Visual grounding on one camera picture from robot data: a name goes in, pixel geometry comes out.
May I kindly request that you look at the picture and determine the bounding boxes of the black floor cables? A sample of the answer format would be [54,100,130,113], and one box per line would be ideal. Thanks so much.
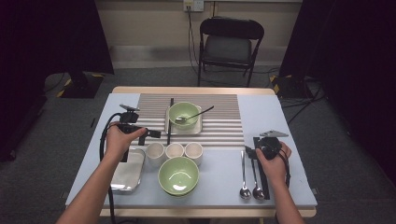
[279,76,328,125]

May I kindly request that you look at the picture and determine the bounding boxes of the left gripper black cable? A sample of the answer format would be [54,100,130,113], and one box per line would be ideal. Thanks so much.
[99,112,123,224]

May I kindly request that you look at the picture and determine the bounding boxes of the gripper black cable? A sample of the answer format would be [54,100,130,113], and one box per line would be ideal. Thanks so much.
[279,152,292,189]
[99,112,123,224]

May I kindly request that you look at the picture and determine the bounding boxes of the person's left hand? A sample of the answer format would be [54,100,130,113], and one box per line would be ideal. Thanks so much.
[105,121,149,163]

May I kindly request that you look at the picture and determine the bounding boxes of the row of black chopsticks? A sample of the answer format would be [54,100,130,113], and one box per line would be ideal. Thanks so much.
[252,136,271,201]

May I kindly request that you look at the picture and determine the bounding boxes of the black folding chair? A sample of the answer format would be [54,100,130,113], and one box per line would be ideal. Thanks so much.
[196,17,265,88]

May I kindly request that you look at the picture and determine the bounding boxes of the wooden table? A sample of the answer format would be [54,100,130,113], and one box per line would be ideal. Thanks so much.
[64,86,318,218]

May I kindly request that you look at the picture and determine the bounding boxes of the green bowl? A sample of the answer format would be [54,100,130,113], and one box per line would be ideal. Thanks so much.
[158,156,201,195]
[163,188,195,198]
[168,101,200,131]

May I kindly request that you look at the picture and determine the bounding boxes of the striped woven placemat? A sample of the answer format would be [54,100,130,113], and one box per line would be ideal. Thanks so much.
[125,92,246,148]

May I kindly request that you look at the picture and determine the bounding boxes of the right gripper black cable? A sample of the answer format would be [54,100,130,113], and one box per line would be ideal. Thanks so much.
[279,152,292,189]

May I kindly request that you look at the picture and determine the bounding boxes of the black power cable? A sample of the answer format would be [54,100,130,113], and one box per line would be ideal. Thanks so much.
[186,6,202,76]

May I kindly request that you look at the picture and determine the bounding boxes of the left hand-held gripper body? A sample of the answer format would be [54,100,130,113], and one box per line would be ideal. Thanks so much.
[117,104,149,135]

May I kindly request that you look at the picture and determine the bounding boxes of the steel spoon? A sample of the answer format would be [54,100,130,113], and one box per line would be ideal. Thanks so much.
[175,105,215,125]
[238,150,252,200]
[248,157,265,201]

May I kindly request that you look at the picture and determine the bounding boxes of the black curtain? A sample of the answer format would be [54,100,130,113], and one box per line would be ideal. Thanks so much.
[278,0,396,185]
[0,0,115,162]

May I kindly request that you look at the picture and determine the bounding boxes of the square white plate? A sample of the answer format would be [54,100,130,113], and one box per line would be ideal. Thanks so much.
[109,147,147,191]
[163,105,204,136]

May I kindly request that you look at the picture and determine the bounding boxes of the black stand base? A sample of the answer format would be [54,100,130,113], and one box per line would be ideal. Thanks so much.
[56,69,106,100]
[270,74,312,100]

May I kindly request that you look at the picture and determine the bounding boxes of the cream ceramic cup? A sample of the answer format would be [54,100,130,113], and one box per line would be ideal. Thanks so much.
[164,142,185,160]
[184,142,205,166]
[145,142,165,168]

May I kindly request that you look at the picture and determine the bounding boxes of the white wall socket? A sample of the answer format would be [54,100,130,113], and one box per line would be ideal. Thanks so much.
[182,0,205,13]

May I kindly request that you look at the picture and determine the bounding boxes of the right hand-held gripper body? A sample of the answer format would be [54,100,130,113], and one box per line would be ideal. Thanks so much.
[257,130,290,161]

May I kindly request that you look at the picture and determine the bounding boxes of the person's right hand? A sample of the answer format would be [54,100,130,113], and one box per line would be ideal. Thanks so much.
[255,141,293,189]

